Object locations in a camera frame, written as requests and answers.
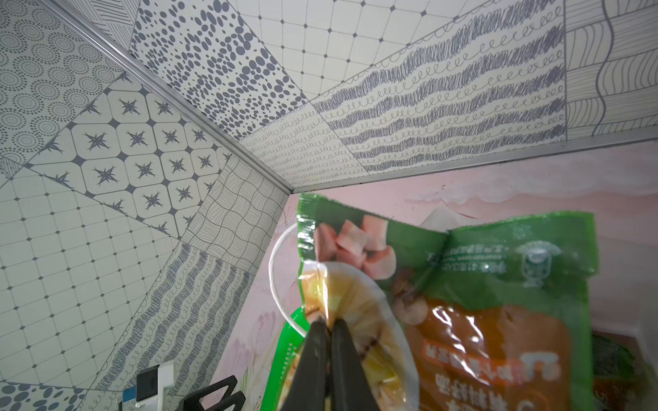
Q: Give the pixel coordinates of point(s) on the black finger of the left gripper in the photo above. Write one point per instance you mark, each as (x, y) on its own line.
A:
(207, 397)
(233, 401)

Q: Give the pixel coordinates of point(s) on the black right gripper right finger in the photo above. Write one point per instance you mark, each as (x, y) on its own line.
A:
(350, 388)

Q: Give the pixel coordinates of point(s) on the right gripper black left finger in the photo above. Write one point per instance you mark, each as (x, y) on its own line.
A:
(309, 385)

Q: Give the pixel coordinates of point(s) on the green yellow condiment packet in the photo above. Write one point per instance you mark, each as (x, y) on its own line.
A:
(462, 308)

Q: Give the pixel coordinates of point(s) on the green plastic basket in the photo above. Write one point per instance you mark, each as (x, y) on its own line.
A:
(283, 364)

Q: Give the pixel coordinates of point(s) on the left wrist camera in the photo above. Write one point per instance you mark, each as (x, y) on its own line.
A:
(149, 390)

